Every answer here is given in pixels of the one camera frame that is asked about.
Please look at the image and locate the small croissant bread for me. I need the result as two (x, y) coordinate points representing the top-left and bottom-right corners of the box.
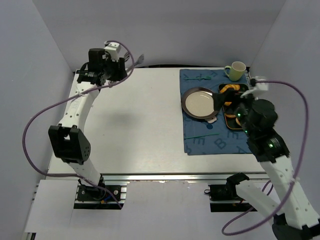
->
(225, 114), (236, 119)

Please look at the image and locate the round metal plate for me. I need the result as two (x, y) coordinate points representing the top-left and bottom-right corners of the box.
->
(181, 87), (219, 122)

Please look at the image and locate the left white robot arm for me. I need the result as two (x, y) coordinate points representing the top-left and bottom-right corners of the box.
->
(48, 42), (127, 185)

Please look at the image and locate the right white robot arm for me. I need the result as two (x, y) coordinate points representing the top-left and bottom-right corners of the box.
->
(211, 88), (320, 240)

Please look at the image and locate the striped croissant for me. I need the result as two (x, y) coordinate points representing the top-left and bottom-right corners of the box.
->
(224, 101), (232, 106)
(220, 84), (240, 93)

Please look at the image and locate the striped croissant top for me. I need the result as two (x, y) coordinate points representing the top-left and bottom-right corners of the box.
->
(220, 84), (240, 93)

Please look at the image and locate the black rectangular tray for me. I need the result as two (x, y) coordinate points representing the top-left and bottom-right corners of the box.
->
(218, 83), (249, 131)

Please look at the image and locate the green plastic fork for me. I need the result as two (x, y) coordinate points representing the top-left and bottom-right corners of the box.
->
(183, 76), (211, 81)

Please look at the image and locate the blue letter placemat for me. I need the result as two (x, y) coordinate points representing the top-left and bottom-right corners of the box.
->
(179, 69), (251, 156)

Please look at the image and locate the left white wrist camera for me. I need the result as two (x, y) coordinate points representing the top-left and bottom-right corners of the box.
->
(104, 41), (121, 62)

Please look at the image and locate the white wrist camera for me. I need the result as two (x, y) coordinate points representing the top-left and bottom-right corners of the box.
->
(104, 41), (121, 62)
(240, 76), (269, 98)

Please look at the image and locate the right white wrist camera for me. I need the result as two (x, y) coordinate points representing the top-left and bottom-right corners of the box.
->
(240, 76), (269, 98)

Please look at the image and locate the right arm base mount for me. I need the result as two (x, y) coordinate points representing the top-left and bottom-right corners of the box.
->
(203, 184), (257, 213)

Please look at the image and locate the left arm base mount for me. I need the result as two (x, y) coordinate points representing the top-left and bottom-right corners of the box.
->
(73, 184), (127, 210)

